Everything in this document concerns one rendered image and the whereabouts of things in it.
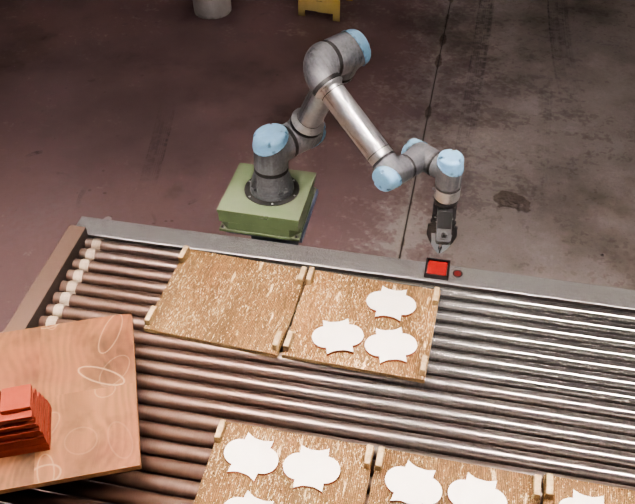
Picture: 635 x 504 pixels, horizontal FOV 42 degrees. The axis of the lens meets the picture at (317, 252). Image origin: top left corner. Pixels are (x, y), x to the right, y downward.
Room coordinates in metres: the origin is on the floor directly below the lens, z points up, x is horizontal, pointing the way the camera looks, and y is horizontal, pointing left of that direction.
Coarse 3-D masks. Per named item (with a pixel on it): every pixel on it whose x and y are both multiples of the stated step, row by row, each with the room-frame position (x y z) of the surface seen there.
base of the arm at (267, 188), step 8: (256, 176) 2.17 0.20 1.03; (264, 176) 2.15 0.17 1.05; (272, 176) 2.15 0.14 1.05; (280, 176) 2.16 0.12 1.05; (288, 176) 2.18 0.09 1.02; (256, 184) 2.17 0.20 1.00; (264, 184) 2.14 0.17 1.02; (272, 184) 2.14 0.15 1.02; (280, 184) 2.15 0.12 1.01; (288, 184) 2.17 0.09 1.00; (256, 192) 2.15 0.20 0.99; (264, 192) 2.13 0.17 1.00; (272, 192) 2.13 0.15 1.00; (280, 192) 2.15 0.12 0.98; (288, 192) 2.15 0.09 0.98; (264, 200) 2.13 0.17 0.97; (272, 200) 2.12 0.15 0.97; (280, 200) 2.13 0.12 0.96
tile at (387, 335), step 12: (372, 336) 1.54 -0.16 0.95; (384, 336) 1.54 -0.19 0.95; (396, 336) 1.54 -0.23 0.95; (408, 336) 1.54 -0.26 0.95; (372, 348) 1.50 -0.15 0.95; (384, 348) 1.50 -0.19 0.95; (396, 348) 1.50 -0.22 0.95; (408, 348) 1.49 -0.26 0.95; (384, 360) 1.45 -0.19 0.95; (396, 360) 1.46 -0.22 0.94
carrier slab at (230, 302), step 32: (192, 256) 1.89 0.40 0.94; (224, 256) 1.89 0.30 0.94; (192, 288) 1.75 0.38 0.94; (224, 288) 1.75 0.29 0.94; (256, 288) 1.75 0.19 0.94; (288, 288) 1.75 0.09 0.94; (160, 320) 1.62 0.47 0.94; (192, 320) 1.62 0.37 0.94; (224, 320) 1.62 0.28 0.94; (256, 320) 1.62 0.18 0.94; (288, 320) 1.62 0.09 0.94; (256, 352) 1.50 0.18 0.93
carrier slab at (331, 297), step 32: (320, 288) 1.74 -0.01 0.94; (352, 288) 1.74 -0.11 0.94; (416, 288) 1.74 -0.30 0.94; (320, 320) 1.61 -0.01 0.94; (352, 320) 1.61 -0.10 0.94; (384, 320) 1.61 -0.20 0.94; (416, 320) 1.61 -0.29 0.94; (288, 352) 1.49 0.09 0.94; (320, 352) 1.49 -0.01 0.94; (416, 352) 1.49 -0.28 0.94
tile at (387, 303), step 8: (384, 288) 1.73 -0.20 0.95; (368, 296) 1.70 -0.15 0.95; (376, 296) 1.70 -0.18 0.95; (384, 296) 1.70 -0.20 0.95; (392, 296) 1.70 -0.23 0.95; (400, 296) 1.70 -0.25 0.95; (408, 296) 1.70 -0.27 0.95; (368, 304) 1.67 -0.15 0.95; (376, 304) 1.67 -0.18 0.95; (384, 304) 1.66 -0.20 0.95; (392, 304) 1.66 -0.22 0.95; (400, 304) 1.66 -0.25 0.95; (408, 304) 1.66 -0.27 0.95; (376, 312) 1.63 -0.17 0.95; (384, 312) 1.63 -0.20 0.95; (392, 312) 1.63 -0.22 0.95; (400, 312) 1.63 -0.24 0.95; (408, 312) 1.63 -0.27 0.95; (400, 320) 1.61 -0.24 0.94
